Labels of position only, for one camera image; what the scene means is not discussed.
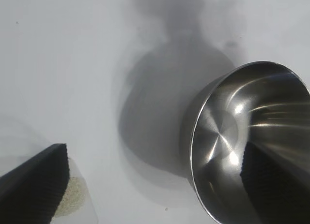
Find stainless steel mixing bowl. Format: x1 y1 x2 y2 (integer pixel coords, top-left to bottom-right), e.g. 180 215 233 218
178 61 310 224

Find white rice grains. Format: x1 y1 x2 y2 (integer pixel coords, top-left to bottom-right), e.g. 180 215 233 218
51 176 86 218

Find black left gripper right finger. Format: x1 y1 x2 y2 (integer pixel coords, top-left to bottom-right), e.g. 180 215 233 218
240 142 310 224

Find clear plastic measuring cup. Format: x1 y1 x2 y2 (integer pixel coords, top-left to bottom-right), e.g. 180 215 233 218
0 116 100 224

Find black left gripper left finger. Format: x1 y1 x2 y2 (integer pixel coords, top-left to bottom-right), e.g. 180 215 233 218
0 143 71 224

